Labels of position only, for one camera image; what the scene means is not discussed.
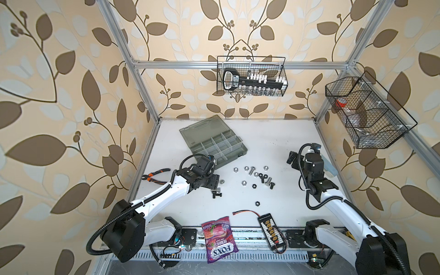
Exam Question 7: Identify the silver hex bolt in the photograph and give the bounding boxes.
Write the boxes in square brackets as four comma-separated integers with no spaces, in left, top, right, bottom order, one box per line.
[249,166,256,175]
[265,177,272,186]

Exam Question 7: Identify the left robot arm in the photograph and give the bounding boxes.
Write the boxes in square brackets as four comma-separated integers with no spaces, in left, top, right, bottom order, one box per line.
[86,154,220,263]

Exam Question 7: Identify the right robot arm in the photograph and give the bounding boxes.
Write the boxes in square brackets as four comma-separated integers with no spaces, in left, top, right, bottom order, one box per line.
[286,143,411,275]

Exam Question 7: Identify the light blue sharpening block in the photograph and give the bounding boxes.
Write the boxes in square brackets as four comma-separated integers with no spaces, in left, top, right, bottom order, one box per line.
[322,155,338,178]

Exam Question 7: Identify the grey plastic organizer box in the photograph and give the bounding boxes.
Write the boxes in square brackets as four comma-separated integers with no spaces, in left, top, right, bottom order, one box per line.
[179,115,248,168]

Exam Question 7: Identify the orange black pliers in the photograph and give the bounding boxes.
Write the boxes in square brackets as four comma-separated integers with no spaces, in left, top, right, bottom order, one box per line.
[141,168,171,186]

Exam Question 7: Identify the red item in basket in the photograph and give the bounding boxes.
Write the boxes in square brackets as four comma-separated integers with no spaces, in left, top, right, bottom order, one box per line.
[335,97,348,108]

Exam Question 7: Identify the purple Fox's candy bag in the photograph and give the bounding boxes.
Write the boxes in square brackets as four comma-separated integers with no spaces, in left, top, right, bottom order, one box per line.
[202,216,239,264]

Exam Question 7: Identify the black parallel charging board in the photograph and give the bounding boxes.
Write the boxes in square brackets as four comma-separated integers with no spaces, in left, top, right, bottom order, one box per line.
[257,213,288,254]

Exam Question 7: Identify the socket set with ratchet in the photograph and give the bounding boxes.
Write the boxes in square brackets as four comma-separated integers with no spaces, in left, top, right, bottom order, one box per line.
[221,68,288,92]

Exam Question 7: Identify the red black wire lead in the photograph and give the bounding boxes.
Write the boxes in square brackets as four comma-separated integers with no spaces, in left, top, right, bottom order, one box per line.
[232,210,261,217]

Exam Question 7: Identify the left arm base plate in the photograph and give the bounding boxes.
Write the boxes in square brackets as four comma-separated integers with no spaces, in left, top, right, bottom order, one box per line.
[159,228,198,247]

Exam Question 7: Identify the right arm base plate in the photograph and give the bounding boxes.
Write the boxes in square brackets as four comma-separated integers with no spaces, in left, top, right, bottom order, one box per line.
[284,229,330,250]

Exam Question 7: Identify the black wire basket right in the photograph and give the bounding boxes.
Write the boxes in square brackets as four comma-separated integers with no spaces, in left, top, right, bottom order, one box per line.
[325,72,418,149]

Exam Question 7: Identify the black wire basket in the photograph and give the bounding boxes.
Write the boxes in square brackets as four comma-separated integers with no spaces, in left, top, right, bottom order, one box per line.
[325,72,418,149]
[217,55,288,97]

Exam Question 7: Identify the black wire basket centre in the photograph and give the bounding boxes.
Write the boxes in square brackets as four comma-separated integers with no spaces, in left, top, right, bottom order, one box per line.
[217,55,288,97]

